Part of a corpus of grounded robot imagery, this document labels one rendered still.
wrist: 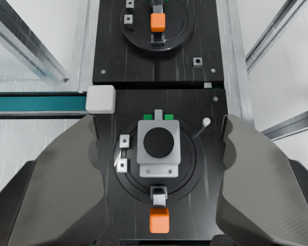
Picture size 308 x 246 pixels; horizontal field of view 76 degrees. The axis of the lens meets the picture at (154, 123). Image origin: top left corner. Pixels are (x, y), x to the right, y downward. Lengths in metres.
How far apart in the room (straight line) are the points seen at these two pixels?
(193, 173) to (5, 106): 0.36
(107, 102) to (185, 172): 0.17
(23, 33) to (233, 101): 0.34
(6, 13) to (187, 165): 0.30
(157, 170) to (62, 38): 0.47
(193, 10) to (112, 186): 0.37
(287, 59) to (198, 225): 0.45
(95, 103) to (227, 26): 0.31
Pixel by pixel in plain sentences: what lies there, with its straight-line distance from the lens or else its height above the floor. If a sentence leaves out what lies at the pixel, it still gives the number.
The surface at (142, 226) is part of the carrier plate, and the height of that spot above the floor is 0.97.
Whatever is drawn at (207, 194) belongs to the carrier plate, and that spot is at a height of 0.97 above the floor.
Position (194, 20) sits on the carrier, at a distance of 0.42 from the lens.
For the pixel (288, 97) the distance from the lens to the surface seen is 0.56.
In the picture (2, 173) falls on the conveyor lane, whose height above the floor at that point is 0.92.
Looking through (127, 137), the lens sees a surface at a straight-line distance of 0.30.
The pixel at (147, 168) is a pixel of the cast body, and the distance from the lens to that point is 0.23.
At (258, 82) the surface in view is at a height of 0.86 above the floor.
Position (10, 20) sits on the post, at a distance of 0.32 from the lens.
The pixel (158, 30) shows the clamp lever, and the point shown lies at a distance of 0.31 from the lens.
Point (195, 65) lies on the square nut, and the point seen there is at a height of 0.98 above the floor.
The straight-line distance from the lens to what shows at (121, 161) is 0.29.
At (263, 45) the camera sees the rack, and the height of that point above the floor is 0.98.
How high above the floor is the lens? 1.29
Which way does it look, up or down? 74 degrees down
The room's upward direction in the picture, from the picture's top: 4 degrees counter-clockwise
